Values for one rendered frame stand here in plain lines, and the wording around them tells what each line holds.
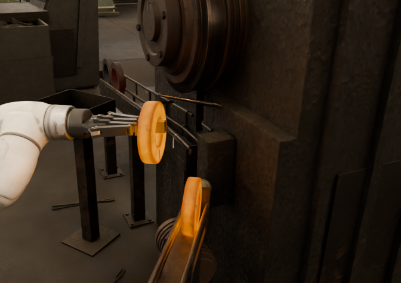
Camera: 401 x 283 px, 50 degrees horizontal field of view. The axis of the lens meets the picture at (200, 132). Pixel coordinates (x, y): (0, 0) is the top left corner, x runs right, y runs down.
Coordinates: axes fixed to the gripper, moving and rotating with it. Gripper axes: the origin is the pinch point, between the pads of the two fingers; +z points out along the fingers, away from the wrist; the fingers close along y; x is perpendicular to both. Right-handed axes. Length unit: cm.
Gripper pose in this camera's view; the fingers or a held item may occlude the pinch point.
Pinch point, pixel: (151, 126)
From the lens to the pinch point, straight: 105.7
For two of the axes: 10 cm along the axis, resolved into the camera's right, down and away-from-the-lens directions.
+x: -0.2, -9.2, -3.8
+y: -1.6, 3.8, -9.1
